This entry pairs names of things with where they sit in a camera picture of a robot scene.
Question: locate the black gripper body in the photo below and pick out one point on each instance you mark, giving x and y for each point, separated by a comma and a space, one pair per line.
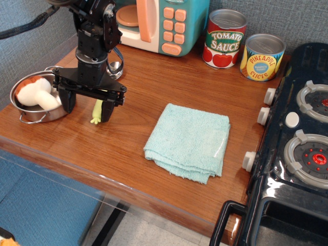
90, 79

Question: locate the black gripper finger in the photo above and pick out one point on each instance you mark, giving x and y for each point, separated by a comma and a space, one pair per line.
67, 98
106, 110

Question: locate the spoon with yellow-green handle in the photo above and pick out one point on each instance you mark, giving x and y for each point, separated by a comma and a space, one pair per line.
114, 70

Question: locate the small steel pot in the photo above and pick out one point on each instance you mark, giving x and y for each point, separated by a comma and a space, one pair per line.
35, 114

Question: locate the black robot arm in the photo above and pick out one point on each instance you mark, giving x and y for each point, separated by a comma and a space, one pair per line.
96, 26

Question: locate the light blue towel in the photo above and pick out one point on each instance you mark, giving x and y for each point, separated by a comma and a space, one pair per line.
189, 143

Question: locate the white plush mushroom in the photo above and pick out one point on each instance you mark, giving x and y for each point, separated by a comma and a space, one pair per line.
36, 90

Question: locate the toy microwave teal and cream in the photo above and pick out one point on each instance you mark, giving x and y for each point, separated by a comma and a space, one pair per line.
165, 27

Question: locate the tomato sauce can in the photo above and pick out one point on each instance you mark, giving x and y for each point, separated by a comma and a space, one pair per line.
225, 33

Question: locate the white stove knob bottom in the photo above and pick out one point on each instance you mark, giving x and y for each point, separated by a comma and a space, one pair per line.
248, 161

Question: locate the white stove knob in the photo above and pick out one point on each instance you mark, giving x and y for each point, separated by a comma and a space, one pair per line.
269, 96
248, 161
263, 115

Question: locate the white stove knob middle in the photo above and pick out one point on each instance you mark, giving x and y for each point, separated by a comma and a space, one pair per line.
263, 115

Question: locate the white stove knob top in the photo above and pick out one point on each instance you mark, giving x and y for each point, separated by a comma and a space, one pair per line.
269, 96

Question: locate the pineapple slices can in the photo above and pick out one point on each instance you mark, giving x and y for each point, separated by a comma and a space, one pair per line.
262, 56

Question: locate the white stove button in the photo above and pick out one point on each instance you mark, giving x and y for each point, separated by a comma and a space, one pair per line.
292, 120

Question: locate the black toy stove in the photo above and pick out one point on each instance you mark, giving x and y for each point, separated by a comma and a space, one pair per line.
287, 191

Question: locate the black oven door handle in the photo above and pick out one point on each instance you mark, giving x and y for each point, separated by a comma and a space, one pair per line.
228, 208

